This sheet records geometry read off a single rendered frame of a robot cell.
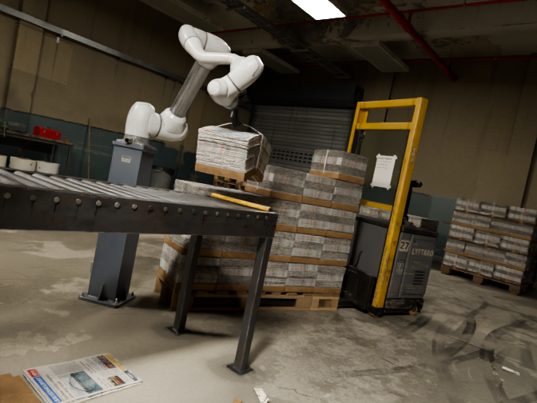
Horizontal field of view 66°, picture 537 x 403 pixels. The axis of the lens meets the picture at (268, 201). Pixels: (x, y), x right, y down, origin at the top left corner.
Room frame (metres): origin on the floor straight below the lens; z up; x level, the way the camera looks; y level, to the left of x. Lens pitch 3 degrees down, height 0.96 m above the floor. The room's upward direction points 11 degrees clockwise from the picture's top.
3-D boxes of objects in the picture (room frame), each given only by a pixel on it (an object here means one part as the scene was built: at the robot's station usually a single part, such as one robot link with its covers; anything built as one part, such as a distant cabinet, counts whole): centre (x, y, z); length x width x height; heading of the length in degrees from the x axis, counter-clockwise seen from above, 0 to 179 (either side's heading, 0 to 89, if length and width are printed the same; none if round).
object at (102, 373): (1.66, 0.60, 0.01); 0.37 x 0.28 x 0.01; 141
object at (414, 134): (3.43, -1.06, 0.97); 0.09 x 0.09 x 1.75; 33
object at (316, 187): (3.32, -0.26, 0.95); 0.38 x 0.29 x 0.23; 32
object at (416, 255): (3.91, -1.19, 0.40); 0.69 x 0.55 x 0.80; 33
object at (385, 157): (3.72, -0.90, 1.27); 0.57 x 0.01 x 0.65; 33
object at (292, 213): (3.09, 0.10, 0.42); 1.17 x 0.39 x 0.83; 123
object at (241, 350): (2.02, -0.02, 0.34); 0.06 x 0.06 x 0.68; 51
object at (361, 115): (3.99, -0.71, 0.97); 0.09 x 0.09 x 1.75; 33
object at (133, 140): (2.60, 0.90, 1.03); 0.22 x 0.18 x 0.06; 173
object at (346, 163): (3.48, -0.52, 0.65); 0.39 x 0.30 x 1.29; 33
